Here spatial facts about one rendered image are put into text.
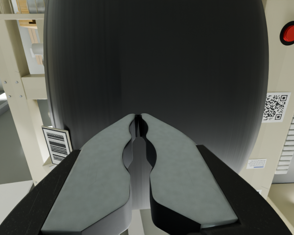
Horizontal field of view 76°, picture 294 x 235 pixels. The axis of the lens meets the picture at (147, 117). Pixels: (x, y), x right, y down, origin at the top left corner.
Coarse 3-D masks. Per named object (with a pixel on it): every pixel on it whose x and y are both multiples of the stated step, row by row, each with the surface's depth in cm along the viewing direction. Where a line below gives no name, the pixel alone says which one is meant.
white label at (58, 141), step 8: (48, 128) 23; (56, 128) 23; (48, 136) 24; (56, 136) 23; (64, 136) 23; (48, 144) 24; (56, 144) 24; (64, 144) 23; (56, 152) 24; (64, 152) 24; (56, 160) 25
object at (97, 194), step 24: (120, 120) 11; (96, 144) 9; (120, 144) 9; (72, 168) 8; (96, 168) 8; (120, 168) 8; (72, 192) 7; (96, 192) 7; (120, 192) 7; (48, 216) 6; (72, 216) 6; (96, 216) 6; (120, 216) 7
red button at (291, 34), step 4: (288, 28) 37; (292, 28) 37; (284, 32) 38; (288, 32) 37; (292, 32) 37; (284, 36) 38; (288, 36) 38; (292, 36) 38; (288, 40) 38; (292, 40) 38
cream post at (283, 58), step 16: (272, 0) 35; (288, 0) 36; (272, 16) 37; (288, 16) 37; (272, 32) 38; (272, 48) 39; (288, 48) 39; (272, 64) 40; (288, 64) 40; (272, 80) 42; (288, 80) 42; (288, 112) 45; (272, 128) 47; (288, 128) 47; (256, 144) 48; (272, 144) 48; (272, 160) 51; (256, 176) 52; (272, 176) 53
